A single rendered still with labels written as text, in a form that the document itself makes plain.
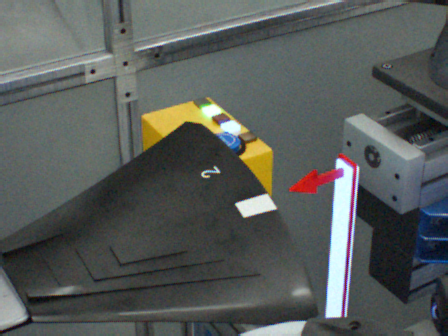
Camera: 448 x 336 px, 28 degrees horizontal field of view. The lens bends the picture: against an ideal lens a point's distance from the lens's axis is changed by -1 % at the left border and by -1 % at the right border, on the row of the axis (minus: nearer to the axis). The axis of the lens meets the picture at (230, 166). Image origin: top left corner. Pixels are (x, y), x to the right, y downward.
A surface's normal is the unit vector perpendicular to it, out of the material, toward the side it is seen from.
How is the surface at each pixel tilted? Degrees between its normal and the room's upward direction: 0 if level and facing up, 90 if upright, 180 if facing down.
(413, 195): 90
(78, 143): 90
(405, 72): 0
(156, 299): 16
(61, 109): 90
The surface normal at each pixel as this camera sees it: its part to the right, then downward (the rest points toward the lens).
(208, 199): 0.11, -0.70
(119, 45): 0.50, 0.46
